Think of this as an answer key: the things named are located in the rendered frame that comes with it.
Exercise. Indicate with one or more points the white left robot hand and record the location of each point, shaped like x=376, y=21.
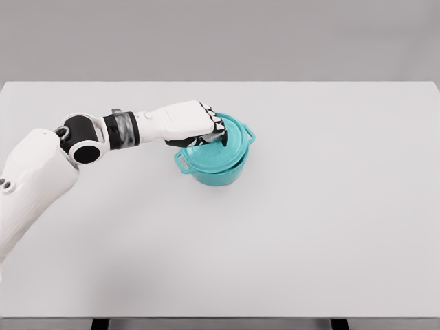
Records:
x=187, y=118

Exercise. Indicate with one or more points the teal pot lid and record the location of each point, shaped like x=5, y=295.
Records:
x=213, y=151

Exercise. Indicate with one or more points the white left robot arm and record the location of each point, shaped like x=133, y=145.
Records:
x=38, y=165

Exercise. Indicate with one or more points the teal pot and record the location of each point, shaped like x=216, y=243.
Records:
x=220, y=177

